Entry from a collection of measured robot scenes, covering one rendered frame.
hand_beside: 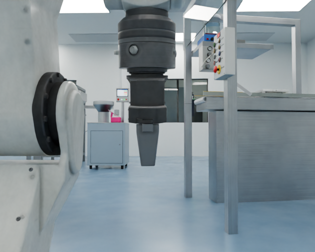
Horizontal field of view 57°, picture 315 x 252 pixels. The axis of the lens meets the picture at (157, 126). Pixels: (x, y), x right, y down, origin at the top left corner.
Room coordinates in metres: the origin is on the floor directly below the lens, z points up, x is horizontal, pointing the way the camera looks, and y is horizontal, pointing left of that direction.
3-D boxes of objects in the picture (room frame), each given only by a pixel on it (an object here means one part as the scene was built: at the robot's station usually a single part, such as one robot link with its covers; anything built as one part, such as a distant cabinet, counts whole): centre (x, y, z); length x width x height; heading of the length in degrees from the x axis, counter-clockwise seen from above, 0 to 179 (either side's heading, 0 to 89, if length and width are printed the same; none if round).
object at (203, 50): (2.40, -0.46, 1.19); 0.22 x 0.11 x 0.20; 99
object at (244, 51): (2.56, -0.64, 1.30); 0.62 x 0.38 x 0.04; 99
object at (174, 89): (7.55, -0.63, 1.43); 1.38 x 0.01 x 1.16; 89
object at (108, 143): (5.02, 0.83, 0.38); 0.63 x 0.57 x 0.76; 89
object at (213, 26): (2.49, -0.47, 1.51); 0.15 x 0.15 x 0.19
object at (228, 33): (1.65, -0.38, 1.02); 0.17 x 0.06 x 0.26; 9
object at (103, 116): (5.07, 0.88, 0.95); 0.49 x 0.36 x 0.38; 89
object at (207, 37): (2.49, -0.47, 1.37); 0.21 x 0.20 x 0.09; 9
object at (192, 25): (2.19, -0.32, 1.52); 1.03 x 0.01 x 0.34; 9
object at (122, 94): (5.16, 0.62, 1.07); 0.23 x 0.10 x 0.62; 89
